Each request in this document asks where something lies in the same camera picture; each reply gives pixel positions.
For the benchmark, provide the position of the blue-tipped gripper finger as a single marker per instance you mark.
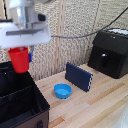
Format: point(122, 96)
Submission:
point(31, 55)

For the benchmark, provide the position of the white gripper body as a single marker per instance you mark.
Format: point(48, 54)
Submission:
point(24, 34)

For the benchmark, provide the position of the black box appliance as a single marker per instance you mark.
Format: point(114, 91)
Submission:
point(110, 53)

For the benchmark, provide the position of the blue plastic bowl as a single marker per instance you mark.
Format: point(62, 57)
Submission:
point(62, 90)

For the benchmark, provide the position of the dark blue flat box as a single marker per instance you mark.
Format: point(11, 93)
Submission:
point(78, 76)

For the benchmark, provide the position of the black fabric storage bin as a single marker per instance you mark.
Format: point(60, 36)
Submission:
point(18, 98)

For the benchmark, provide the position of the red plastic cup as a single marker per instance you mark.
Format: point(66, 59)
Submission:
point(19, 59)

